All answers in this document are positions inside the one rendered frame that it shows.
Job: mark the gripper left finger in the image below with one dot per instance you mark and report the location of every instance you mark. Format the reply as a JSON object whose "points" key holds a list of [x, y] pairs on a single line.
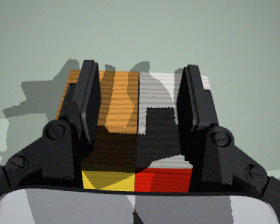
{"points": [[73, 133]]}

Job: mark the red cube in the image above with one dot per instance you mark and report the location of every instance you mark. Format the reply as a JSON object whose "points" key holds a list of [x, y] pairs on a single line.
{"points": [[162, 180]]}

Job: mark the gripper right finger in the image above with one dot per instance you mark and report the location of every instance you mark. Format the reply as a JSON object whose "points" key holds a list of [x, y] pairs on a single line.
{"points": [[224, 167]]}

